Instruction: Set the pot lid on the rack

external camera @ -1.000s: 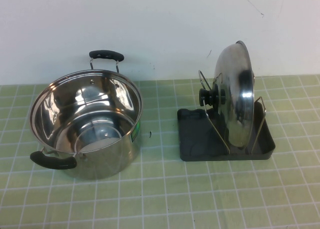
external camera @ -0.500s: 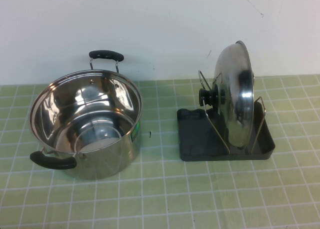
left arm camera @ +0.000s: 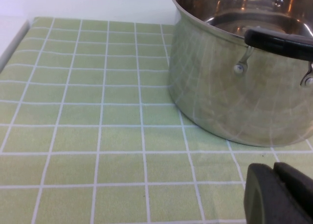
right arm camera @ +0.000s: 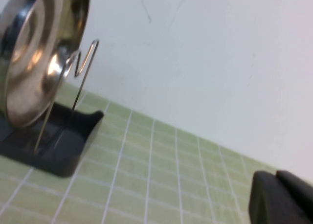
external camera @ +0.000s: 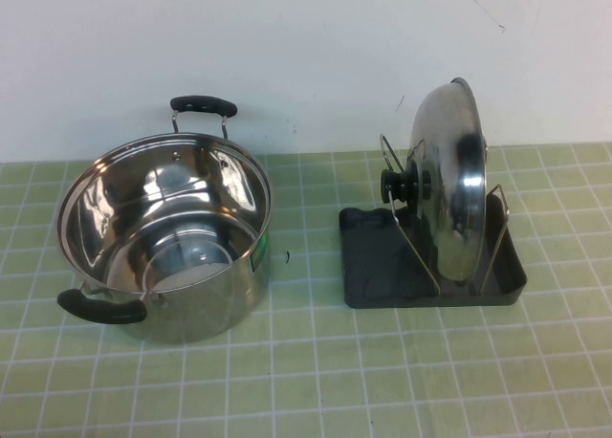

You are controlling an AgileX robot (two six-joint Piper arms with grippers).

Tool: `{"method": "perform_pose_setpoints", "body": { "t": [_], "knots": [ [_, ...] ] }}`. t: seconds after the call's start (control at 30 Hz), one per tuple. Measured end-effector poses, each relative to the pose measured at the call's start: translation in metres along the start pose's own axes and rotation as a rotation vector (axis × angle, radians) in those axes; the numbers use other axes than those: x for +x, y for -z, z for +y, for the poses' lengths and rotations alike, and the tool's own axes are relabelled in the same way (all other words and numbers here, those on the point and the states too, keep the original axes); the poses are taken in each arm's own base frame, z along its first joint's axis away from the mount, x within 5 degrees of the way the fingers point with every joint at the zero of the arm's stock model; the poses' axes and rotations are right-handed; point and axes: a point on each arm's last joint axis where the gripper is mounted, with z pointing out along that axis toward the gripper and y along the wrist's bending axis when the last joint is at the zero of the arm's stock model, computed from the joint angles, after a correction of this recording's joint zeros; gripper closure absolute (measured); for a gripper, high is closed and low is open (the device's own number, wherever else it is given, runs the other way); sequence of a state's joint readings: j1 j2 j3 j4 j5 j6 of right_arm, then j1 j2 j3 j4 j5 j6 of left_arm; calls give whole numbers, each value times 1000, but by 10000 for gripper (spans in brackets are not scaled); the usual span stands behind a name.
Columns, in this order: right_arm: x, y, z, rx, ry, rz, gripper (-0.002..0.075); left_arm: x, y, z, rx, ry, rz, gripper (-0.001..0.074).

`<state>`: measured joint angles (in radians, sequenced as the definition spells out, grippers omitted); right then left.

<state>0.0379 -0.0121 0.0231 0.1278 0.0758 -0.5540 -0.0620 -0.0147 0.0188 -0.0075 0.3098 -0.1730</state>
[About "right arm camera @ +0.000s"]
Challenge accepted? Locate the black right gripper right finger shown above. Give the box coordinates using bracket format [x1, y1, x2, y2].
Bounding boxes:
[275, 169, 313, 210]

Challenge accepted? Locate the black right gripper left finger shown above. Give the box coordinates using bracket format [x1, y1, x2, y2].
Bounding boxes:
[247, 170, 313, 224]

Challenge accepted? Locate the stainless steel lid black knob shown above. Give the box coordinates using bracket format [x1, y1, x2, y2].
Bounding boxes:
[0, 0, 92, 130]

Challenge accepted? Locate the green grid tablecloth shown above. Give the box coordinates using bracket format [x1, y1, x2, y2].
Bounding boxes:
[0, 83, 313, 224]

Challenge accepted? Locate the dark tray wire lid rack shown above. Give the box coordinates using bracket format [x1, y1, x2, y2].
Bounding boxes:
[0, 39, 105, 179]

